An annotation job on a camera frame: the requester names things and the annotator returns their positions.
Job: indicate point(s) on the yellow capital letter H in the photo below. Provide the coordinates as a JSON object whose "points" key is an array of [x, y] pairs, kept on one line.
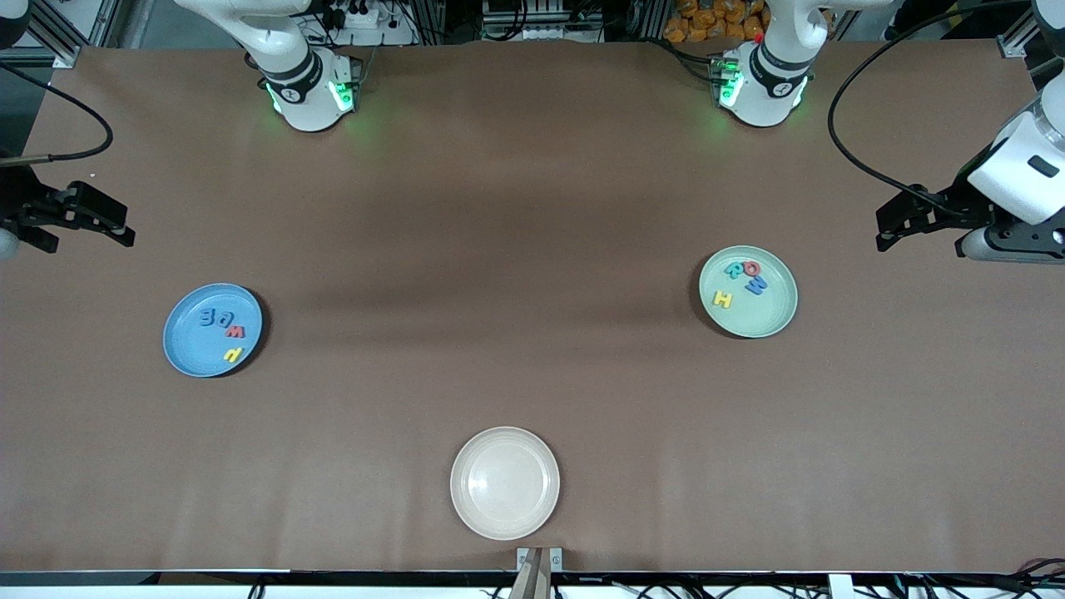
{"points": [[723, 299]]}

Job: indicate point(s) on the white power strip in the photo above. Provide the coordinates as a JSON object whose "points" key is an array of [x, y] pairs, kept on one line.
{"points": [[366, 17]]}

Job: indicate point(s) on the aluminium frame profile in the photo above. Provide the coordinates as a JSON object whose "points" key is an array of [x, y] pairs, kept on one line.
{"points": [[50, 33], [1027, 33]]}

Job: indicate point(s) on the red small letter w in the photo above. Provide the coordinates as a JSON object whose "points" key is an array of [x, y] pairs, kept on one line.
{"points": [[237, 332]]}

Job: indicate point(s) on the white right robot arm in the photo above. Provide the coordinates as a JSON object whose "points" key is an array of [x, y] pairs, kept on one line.
{"points": [[304, 100]]}

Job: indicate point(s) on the yellow small letter h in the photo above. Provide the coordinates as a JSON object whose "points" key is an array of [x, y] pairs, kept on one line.
{"points": [[235, 353]]}

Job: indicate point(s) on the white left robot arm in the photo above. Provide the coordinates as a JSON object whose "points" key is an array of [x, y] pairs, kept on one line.
{"points": [[761, 100]]}

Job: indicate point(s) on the teal capital letter R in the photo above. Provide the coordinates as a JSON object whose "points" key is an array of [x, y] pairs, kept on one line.
{"points": [[730, 268]]}

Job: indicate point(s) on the blue small letter m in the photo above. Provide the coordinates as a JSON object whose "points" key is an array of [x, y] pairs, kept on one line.
{"points": [[210, 318]]}

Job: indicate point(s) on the green round plate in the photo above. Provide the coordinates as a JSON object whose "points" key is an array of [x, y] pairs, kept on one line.
{"points": [[761, 312]]}

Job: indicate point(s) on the orange bag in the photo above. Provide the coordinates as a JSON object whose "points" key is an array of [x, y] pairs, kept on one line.
{"points": [[707, 25]]}

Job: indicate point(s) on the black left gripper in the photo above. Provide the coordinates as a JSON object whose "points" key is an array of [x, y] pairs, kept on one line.
{"points": [[958, 202]]}

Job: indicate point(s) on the black equipment rack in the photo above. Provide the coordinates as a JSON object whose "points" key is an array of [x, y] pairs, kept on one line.
{"points": [[541, 17]]}

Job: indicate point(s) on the blue small letter a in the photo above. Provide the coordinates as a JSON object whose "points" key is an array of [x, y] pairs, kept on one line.
{"points": [[231, 319]]}

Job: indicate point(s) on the blue capital letter W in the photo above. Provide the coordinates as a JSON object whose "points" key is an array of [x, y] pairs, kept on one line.
{"points": [[756, 284]]}

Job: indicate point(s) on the red capital letter Q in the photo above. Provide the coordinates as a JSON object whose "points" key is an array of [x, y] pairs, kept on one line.
{"points": [[746, 269]]}

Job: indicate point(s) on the blue round plate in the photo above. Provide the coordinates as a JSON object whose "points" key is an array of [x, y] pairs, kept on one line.
{"points": [[200, 353]]}

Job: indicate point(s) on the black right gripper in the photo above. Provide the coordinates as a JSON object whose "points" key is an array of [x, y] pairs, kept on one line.
{"points": [[18, 202]]}

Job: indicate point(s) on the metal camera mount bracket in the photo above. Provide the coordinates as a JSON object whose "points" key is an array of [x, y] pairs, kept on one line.
{"points": [[556, 559]]}

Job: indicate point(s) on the beige round plate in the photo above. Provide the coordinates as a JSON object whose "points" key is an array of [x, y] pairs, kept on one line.
{"points": [[505, 482]]}

